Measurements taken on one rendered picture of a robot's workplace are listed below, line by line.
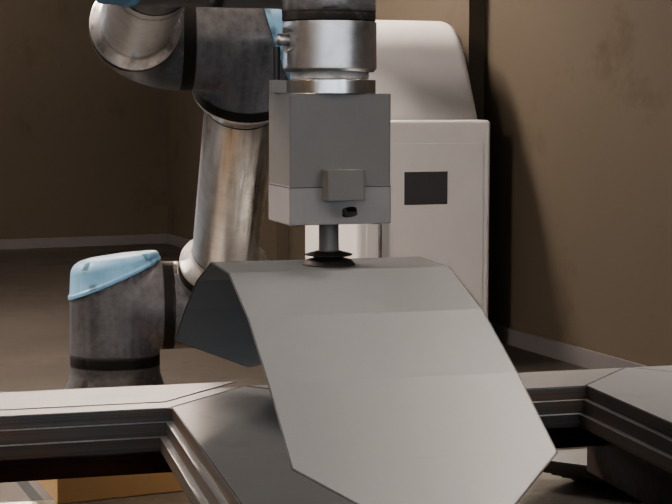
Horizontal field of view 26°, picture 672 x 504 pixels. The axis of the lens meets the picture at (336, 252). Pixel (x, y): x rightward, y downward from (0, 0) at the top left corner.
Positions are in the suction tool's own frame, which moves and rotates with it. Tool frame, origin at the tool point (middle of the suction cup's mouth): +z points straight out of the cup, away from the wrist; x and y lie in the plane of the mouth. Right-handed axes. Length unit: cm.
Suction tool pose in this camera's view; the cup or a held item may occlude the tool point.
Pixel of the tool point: (328, 279)
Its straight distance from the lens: 118.3
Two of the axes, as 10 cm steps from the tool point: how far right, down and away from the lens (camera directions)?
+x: -3.0, -1.0, 9.5
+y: 9.5, -0.3, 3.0
